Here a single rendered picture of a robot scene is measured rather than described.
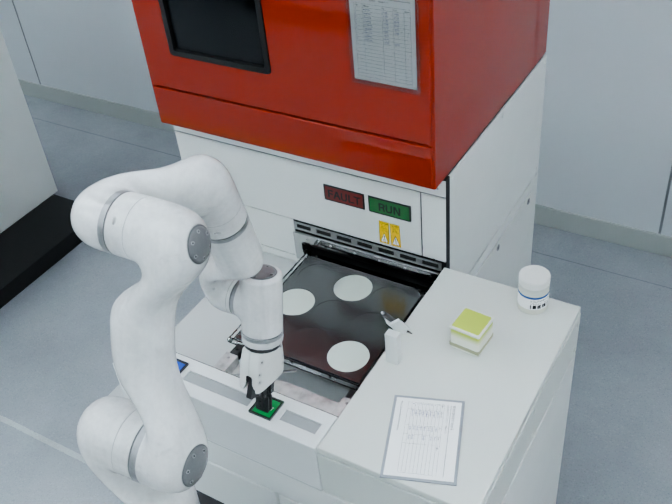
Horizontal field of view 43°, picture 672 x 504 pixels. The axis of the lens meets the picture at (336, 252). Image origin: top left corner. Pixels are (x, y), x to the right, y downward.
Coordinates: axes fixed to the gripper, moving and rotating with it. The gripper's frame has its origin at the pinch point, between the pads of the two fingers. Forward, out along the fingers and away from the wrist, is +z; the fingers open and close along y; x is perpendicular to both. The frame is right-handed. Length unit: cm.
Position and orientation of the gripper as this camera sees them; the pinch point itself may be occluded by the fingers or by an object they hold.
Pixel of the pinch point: (263, 401)
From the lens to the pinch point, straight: 181.9
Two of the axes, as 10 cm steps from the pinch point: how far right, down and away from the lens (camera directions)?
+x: 8.6, 2.6, -4.4
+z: -0.2, 8.8, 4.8
